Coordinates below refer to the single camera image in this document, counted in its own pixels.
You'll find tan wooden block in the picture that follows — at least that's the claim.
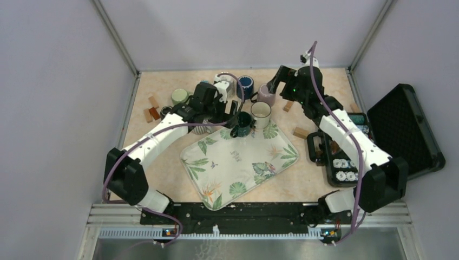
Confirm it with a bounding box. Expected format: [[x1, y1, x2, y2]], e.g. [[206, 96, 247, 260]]
[[148, 96, 159, 109]]

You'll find lilac purple mug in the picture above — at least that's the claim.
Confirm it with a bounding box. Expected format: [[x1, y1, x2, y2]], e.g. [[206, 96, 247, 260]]
[[250, 83, 276, 107]]

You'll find dark green mug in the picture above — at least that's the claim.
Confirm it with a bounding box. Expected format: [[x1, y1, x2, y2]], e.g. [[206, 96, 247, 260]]
[[230, 112, 256, 138]]

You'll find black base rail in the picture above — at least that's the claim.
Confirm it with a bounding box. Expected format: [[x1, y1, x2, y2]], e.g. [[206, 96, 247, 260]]
[[140, 202, 352, 235]]

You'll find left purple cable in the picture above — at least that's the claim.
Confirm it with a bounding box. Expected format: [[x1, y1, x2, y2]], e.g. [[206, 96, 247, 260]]
[[102, 73, 246, 248]]

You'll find black carrying case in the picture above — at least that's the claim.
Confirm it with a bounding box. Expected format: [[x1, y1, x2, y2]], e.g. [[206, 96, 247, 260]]
[[306, 83, 446, 187]]

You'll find navy blue mug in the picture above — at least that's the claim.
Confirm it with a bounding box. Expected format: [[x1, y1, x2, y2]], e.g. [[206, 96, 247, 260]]
[[238, 75, 254, 100]]

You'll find reddish brown wooden block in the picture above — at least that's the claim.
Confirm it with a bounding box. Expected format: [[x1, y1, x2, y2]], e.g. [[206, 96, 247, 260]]
[[148, 107, 161, 120]]

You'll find white floral mug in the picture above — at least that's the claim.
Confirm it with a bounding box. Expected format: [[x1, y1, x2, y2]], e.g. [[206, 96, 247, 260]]
[[214, 71, 237, 99]]

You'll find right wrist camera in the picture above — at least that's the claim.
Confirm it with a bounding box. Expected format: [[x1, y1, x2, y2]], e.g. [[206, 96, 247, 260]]
[[300, 51, 319, 68]]

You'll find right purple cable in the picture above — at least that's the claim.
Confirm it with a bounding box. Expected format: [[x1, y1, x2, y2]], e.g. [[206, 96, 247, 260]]
[[308, 40, 367, 246]]

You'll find light green mug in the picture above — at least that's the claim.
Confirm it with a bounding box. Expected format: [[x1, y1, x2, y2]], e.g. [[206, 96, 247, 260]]
[[171, 88, 190, 106]]

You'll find pale wooden block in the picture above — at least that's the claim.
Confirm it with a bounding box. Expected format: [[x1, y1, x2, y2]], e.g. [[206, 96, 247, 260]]
[[143, 109, 153, 123]]

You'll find white black-rimmed mug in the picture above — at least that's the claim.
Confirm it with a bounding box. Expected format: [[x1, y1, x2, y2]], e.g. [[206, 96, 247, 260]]
[[250, 101, 272, 129]]

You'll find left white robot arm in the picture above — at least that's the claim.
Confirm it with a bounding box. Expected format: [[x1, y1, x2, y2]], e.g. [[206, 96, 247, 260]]
[[103, 80, 238, 224]]

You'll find wooden block near mugs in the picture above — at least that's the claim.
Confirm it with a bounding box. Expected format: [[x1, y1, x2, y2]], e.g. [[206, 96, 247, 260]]
[[283, 101, 294, 113]]

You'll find light wooden block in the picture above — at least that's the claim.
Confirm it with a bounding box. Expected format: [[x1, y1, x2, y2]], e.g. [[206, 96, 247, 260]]
[[293, 127, 310, 140]]

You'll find purple cable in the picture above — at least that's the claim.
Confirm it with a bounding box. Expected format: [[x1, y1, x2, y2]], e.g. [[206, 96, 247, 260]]
[[308, 40, 367, 246], [102, 73, 246, 248]]

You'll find floral leaf pattern tray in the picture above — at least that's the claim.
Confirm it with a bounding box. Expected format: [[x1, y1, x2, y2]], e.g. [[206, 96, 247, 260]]
[[180, 120, 299, 211]]

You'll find black mug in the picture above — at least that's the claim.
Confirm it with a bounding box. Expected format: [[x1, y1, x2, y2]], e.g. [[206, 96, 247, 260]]
[[160, 106, 173, 119]]

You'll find wooden block by case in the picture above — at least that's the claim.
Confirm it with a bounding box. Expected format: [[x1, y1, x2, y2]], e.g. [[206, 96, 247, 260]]
[[350, 103, 362, 113]]

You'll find grey striped mug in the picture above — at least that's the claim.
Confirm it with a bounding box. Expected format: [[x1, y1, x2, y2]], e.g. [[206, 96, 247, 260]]
[[192, 120, 214, 135]]

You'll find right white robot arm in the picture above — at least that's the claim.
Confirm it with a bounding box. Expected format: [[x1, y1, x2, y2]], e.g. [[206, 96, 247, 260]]
[[267, 66, 409, 223]]

